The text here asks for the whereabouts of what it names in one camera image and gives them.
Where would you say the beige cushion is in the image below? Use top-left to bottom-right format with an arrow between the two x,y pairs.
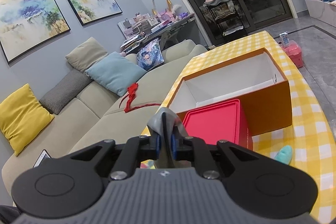
66,37 -> 108,73

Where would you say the white tablet on sofa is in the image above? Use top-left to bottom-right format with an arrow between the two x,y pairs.
33,149 -> 52,168

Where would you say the red ribbon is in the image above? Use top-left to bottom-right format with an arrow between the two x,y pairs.
119,83 -> 159,113

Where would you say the yellow checkered tablecloth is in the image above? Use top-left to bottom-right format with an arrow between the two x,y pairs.
140,31 -> 336,224

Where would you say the red lidded plastic container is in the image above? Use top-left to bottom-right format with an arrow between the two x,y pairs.
183,99 -> 253,150

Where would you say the cluttered side desk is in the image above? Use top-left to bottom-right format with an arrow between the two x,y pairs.
118,0 -> 195,54

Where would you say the beige sofa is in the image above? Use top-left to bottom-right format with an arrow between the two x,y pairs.
2,40 -> 206,192

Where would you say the large landscape painting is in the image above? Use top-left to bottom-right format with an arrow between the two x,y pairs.
1,0 -> 71,63

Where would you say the light blue cushion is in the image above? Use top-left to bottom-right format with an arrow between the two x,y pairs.
84,52 -> 146,97

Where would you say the orange cardboard box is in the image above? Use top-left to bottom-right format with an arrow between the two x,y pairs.
167,48 -> 292,136

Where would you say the blue floral cushion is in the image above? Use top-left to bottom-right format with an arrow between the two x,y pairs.
137,38 -> 165,71

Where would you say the teal soft toy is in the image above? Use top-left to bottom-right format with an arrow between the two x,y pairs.
274,145 -> 293,165

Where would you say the black shelf cart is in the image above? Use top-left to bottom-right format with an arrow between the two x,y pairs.
202,0 -> 247,38

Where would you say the pink storage basket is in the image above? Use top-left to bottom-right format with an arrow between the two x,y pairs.
278,32 -> 303,68

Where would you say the grey soft cloth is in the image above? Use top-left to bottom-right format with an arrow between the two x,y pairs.
147,107 -> 190,169

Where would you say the yellow cushion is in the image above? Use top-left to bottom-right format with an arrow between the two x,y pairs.
0,84 -> 54,156

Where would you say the dark grey cushion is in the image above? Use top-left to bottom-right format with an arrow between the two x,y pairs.
39,69 -> 92,115

